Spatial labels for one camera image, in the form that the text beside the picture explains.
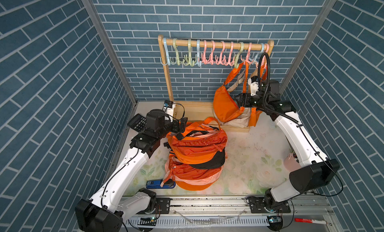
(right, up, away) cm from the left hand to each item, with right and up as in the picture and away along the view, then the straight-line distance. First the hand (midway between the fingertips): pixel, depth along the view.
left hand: (183, 117), depth 74 cm
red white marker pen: (+60, -49, -4) cm, 78 cm away
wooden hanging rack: (+2, +4, +42) cm, 42 cm away
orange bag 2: (+4, -21, 0) cm, 22 cm away
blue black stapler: (-15, -35, +3) cm, 38 cm away
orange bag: (+25, +6, +28) cm, 38 cm away
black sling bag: (+17, -24, +4) cm, 30 cm away
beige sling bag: (+35, -2, +18) cm, 40 cm away
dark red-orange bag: (-2, -26, -3) cm, 26 cm away
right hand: (+31, +10, +4) cm, 33 cm away
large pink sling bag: (+7, -32, 0) cm, 33 cm away
